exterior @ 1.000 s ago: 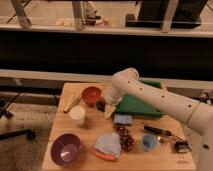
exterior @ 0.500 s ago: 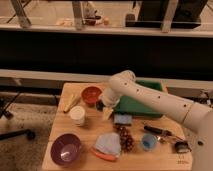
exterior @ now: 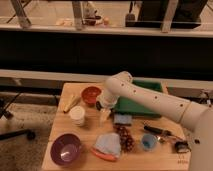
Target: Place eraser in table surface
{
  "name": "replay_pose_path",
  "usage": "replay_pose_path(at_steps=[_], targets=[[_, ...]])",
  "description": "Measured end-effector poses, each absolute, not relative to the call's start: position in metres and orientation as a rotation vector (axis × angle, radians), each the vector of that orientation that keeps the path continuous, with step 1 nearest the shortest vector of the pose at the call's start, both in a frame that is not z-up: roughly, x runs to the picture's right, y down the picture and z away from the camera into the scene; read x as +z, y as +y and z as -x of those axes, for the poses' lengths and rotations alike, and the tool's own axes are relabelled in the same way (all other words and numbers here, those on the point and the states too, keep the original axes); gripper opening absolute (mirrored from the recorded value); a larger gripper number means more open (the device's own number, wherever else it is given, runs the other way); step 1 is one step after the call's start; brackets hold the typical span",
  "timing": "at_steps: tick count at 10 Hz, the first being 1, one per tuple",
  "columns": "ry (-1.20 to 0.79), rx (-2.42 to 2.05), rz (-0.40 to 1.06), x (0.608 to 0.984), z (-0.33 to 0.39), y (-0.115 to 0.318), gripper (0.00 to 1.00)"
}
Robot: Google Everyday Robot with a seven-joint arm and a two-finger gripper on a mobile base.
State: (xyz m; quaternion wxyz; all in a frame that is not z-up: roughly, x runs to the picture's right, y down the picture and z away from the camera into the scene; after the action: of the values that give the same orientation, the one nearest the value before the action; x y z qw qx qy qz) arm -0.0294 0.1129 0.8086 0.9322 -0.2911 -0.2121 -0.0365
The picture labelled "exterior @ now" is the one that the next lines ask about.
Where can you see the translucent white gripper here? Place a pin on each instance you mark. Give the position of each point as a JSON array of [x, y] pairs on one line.
[[104, 115]]

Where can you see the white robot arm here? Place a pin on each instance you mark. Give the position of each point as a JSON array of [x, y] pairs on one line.
[[197, 118]]

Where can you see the blue sponge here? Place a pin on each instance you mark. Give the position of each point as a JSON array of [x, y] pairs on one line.
[[122, 119]]

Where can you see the green plastic tray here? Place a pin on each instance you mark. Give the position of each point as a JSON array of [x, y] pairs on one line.
[[130, 107]]

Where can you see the red bowl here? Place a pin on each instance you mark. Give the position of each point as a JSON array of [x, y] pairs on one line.
[[90, 94]]

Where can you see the white cup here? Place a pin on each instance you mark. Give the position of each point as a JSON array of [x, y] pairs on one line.
[[77, 115]]

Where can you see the blue folded cloth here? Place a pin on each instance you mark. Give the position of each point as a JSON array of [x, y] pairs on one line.
[[108, 143]]

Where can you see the bunch of dark grapes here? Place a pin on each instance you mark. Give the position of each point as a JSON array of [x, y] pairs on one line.
[[126, 140]]

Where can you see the orange carrot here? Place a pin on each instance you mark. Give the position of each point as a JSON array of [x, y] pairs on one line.
[[103, 156]]

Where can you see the small blue cup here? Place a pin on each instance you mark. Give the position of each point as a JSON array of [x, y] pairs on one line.
[[148, 142]]

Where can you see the purple bowl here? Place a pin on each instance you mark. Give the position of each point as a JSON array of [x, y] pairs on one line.
[[65, 149]]

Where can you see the black handled knife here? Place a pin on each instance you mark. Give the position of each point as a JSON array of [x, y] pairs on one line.
[[159, 131]]

